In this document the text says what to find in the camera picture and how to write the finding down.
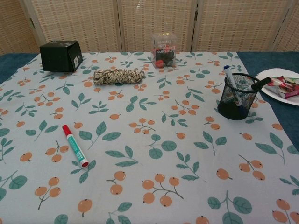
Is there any black mesh pen holder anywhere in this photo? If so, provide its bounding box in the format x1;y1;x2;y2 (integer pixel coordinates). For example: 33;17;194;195
217;72;261;121

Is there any red cap marker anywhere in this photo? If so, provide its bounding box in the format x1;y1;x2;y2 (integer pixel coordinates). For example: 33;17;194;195
62;124;90;168

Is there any blue cap white marker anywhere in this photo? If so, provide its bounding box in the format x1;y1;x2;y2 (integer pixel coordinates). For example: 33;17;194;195
223;65;246;117

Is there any black marker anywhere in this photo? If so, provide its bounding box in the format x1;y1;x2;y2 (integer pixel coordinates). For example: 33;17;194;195
250;77;272;91

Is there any floral fruit-print tablecloth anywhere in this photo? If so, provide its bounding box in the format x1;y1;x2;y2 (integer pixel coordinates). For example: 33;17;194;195
0;51;299;224

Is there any clear plastic capsule box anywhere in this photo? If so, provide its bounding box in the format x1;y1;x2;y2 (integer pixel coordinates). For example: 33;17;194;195
150;32;178;69

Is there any woven folding screen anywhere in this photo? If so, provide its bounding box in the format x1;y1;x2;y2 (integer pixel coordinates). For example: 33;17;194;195
0;0;299;56

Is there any black cardboard box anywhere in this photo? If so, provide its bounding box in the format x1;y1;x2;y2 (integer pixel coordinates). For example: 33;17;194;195
39;40;84;72

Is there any white paper plate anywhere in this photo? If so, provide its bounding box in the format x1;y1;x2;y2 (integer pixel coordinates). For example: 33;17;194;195
254;68;299;106

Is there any blue table cover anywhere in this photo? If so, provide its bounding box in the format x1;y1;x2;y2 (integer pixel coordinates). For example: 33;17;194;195
0;51;299;152

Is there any red white snack packet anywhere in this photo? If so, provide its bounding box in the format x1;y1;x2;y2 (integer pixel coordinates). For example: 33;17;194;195
266;75;299;100

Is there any braided rope bundle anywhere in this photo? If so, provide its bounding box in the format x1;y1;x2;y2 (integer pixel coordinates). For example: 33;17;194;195
93;67;145;86

